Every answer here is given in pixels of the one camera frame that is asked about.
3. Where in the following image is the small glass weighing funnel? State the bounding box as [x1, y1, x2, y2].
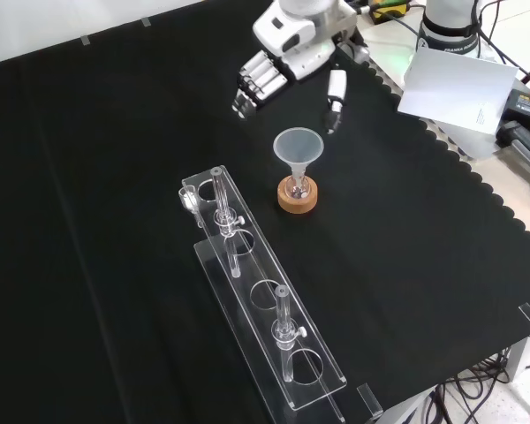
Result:
[178, 185, 204, 229]

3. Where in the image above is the black box with orange label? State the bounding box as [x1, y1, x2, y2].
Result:
[504, 87, 530, 125]

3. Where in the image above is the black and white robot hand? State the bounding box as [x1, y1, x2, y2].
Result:
[231, 0, 373, 136]

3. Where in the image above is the clear acrylic funnel stand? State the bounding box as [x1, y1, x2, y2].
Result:
[180, 165, 348, 424]

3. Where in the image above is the black bench cloth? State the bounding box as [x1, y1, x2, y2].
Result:
[0, 0, 530, 424]

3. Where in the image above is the translucent plastic funnel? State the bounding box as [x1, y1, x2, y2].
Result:
[272, 126, 325, 190]

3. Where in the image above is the black and grey handle tool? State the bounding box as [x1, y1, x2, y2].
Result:
[496, 119, 530, 171]

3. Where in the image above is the small round-bottom glass flask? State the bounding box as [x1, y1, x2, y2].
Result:
[286, 172, 313, 201]

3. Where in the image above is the pale white board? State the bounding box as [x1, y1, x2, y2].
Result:
[397, 46, 520, 136]

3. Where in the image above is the cork ring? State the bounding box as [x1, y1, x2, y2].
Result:
[276, 175, 321, 216]

